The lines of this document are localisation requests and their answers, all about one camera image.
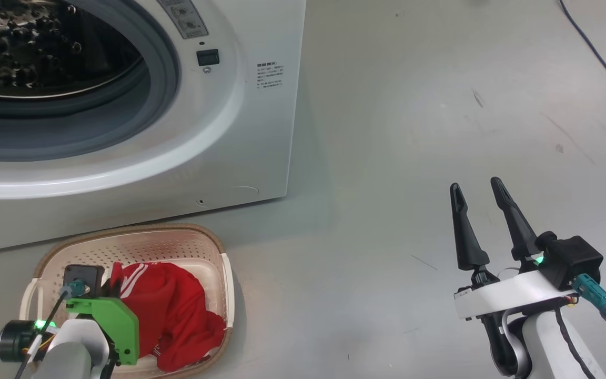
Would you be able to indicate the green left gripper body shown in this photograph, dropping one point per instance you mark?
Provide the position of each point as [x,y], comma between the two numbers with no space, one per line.
[119,326]

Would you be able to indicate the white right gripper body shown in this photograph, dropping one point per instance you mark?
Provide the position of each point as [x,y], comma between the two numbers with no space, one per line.
[513,295]

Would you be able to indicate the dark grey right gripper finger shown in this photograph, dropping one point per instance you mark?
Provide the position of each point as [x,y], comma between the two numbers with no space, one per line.
[468,242]
[518,231]

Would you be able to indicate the red and white garment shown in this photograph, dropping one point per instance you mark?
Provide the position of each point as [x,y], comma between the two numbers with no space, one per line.
[177,310]

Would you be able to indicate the cream perforated laundry basket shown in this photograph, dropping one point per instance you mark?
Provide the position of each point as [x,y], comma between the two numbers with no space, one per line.
[177,247]

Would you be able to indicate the white front-load washing machine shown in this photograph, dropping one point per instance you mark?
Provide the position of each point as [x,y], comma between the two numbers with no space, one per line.
[229,131]

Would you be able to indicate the grey warning label sticker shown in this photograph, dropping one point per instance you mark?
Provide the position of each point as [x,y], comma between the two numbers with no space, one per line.
[184,18]

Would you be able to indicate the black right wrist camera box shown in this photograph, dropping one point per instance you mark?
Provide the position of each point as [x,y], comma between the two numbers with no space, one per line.
[571,258]

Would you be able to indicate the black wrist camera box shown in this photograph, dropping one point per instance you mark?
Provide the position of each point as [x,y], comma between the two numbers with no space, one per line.
[84,276]
[571,258]

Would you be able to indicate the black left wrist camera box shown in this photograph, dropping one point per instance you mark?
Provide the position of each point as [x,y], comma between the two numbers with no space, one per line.
[84,276]

